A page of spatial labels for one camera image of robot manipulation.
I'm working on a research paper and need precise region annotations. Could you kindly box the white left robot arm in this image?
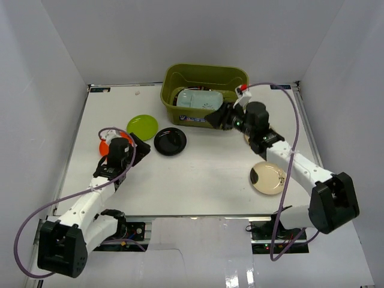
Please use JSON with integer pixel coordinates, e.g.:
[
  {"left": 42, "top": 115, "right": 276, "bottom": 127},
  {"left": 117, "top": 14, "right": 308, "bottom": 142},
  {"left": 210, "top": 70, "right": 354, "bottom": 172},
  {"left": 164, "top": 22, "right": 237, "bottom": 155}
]
[{"left": 37, "top": 133, "right": 151, "bottom": 278}]

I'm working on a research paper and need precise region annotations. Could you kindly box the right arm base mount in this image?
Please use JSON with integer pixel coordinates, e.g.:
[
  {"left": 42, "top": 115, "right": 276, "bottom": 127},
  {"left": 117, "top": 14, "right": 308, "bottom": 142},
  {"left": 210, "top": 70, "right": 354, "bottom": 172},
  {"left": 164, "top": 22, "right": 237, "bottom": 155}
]
[{"left": 245, "top": 220, "right": 309, "bottom": 255}]

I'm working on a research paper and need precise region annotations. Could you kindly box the small black plate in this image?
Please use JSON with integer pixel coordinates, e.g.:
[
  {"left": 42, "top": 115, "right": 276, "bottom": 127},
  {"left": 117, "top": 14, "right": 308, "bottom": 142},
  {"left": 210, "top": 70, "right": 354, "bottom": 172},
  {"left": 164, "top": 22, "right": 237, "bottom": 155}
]
[{"left": 154, "top": 127, "right": 187, "bottom": 157}]

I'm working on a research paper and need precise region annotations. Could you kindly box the right corner label sticker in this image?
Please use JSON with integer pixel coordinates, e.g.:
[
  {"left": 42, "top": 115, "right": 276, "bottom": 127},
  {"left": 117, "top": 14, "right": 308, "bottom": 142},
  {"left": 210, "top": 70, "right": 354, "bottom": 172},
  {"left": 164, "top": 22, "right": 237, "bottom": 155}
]
[{"left": 270, "top": 85, "right": 292, "bottom": 90}]

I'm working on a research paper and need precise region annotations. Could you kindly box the orange plate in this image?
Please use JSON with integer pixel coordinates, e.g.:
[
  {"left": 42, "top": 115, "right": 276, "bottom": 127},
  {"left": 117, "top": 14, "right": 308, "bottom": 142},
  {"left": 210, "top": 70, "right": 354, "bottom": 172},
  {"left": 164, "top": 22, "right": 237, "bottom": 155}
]
[{"left": 99, "top": 132, "right": 132, "bottom": 157}]

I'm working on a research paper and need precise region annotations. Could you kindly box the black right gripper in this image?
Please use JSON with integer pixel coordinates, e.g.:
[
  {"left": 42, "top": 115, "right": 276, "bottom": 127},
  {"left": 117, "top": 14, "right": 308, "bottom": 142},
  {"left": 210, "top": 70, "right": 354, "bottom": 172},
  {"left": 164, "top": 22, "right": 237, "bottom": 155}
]
[{"left": 205, "top": 101, "right": 255, "bottom": 138}]

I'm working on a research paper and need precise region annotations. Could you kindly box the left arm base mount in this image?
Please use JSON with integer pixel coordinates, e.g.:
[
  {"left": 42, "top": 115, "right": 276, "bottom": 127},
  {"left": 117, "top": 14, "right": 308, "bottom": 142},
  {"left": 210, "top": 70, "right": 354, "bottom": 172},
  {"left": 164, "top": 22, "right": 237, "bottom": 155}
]
[{"left": 101, "top": 209, "right": 146, "bottom": 241}]

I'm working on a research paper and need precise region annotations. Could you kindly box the left corner label sticker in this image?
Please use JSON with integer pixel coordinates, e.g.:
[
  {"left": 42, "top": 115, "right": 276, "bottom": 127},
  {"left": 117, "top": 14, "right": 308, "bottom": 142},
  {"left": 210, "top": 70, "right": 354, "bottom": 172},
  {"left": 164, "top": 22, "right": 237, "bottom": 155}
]
[{"left": 89, "top": 87, "right": 111, "bottom": 93}]

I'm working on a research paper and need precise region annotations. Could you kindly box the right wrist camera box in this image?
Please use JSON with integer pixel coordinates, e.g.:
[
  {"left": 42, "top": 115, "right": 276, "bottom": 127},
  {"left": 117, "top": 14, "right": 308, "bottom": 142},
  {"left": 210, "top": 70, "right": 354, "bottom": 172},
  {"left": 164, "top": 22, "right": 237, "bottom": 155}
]
[{"left": 233, "top": 85, "right": 252, "bottom": 108}]

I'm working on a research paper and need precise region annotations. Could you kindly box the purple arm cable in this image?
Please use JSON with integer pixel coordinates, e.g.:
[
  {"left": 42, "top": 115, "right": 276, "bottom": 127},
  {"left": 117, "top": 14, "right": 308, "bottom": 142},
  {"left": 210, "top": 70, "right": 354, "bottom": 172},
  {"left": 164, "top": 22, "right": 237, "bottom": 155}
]
[
  {"left": 242, "top": 83, "right": 320, "bottom": 262},
  {"left": 13, "top": 127, "right": 148, "bottom": 279}
]

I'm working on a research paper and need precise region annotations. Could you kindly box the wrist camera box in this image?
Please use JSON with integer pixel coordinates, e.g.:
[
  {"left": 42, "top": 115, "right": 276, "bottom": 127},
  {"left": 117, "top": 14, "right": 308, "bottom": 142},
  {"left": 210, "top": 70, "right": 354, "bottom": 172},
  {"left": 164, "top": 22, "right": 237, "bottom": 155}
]
[
  {"left": 233, "top": 85, "right": 252, "bottom": 108},
  {"left": 101, "top": 130, "right": 121, "bottom": 146}
]

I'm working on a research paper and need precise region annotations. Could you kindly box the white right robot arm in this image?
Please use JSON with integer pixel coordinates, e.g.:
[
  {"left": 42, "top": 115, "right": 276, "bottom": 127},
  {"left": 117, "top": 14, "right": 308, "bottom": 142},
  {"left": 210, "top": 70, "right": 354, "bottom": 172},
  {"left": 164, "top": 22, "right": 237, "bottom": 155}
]
[{"left": 205, "top": 102, "right": 360, "bottom": 239}]

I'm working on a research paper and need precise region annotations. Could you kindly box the cream floral plate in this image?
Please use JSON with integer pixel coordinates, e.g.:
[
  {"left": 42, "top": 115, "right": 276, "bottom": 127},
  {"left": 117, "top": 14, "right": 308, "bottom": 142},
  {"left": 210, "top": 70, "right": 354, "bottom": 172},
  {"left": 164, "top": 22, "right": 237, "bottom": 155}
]
[{"left": 244, "top": 134, "right": 250, "bottom": 145}]

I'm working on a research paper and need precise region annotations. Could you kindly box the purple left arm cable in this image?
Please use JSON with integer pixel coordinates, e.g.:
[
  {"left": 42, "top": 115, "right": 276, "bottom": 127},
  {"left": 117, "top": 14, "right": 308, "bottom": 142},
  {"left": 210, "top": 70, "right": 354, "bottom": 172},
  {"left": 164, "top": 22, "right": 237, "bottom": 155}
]
[{"left": 13, "top": 127, "right": 148, "bottom": 279}]

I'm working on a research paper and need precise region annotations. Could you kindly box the corner label sticker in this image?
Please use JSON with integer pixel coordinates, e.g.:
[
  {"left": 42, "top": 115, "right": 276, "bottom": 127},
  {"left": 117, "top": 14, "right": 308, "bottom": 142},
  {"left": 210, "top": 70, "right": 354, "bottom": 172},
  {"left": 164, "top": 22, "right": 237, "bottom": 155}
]
[
  {"left": 89, "top": 87, "right": 111, "bottom": 93},
  {"left": 270, "top": 85, "right": 292, "bottom": 90}
]

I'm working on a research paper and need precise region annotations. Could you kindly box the cream plate with black mark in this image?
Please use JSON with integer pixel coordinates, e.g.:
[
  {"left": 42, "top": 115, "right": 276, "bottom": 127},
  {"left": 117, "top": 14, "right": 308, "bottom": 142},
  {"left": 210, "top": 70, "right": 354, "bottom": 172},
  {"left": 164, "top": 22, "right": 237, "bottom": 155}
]
[{"left": 250, "top": 161, "right": 286, "bottom": 195}]

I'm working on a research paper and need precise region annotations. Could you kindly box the pale green rectangular dish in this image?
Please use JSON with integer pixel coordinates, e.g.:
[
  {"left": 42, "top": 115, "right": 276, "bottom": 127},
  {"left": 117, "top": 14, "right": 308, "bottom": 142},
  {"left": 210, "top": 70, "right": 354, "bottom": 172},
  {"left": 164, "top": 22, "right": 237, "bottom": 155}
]
[{"left": 176, "top": 91, "right": 224, "bottom": 111}]

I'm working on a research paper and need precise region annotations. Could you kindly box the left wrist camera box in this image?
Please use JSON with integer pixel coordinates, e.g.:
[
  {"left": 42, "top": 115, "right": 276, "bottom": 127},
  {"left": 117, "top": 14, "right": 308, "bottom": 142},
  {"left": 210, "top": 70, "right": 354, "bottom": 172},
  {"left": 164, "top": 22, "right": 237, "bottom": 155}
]
[{"left": 101, "top": 130, "right": 121, "bottom": 146}]

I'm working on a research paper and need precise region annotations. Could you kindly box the black rimmed cream plate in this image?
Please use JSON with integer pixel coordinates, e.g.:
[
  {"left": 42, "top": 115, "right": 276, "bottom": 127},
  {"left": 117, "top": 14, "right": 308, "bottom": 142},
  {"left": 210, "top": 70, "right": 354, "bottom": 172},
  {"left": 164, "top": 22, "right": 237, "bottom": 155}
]
[{"left": 173, "top": 85, "right": 224, "bottom": 111}]

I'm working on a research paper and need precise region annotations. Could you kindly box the lime green plate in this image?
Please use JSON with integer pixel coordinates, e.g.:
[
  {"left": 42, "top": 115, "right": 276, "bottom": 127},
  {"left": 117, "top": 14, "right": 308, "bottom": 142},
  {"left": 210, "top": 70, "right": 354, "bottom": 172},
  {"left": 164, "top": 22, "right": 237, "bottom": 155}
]
[{"left": 127, "top": 115, "right": 158, "bottom": 141}]

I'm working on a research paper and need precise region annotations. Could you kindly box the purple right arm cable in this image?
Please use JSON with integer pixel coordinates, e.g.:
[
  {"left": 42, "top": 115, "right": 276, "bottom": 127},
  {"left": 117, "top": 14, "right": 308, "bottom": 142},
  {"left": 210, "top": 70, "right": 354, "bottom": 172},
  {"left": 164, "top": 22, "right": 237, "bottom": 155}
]
[{"left": 242, "top": 83, "right": 320, "bottom": 262}]

